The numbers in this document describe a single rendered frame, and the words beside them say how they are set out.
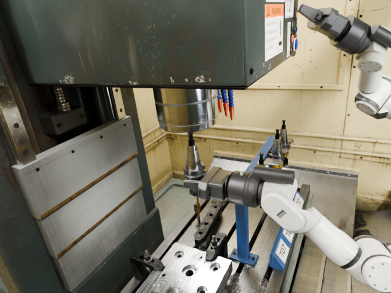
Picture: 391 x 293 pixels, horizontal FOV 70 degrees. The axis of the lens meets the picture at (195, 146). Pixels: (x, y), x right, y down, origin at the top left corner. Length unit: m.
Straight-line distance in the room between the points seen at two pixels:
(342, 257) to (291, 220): 0.14
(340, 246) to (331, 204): 0.98
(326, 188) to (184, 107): 1.26
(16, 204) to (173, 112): 0.57
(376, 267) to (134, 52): 0.68
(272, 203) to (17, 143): 0.70
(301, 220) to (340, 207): 1.03
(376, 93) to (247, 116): 0.83
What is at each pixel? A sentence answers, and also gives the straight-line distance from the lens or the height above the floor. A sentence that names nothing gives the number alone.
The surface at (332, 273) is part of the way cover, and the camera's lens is 1.39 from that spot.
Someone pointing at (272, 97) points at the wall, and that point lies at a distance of 1.72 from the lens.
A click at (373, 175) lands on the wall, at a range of 1.83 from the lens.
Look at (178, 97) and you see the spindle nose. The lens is 0.64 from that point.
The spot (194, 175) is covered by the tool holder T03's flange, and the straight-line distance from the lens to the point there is 0.78.
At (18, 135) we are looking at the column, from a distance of 0.93.
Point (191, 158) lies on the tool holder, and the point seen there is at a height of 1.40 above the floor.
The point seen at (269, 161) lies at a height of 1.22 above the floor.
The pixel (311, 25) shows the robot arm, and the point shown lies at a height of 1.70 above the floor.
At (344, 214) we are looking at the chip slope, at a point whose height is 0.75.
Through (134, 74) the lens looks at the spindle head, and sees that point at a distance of 0.64.
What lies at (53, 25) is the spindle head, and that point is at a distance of 0.79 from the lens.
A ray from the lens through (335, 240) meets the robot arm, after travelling 0.75.
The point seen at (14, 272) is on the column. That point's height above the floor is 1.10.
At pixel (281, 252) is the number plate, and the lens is 1.15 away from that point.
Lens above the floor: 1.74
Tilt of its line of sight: 24 degrees down
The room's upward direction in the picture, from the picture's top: 6 degrees counter-clockwise
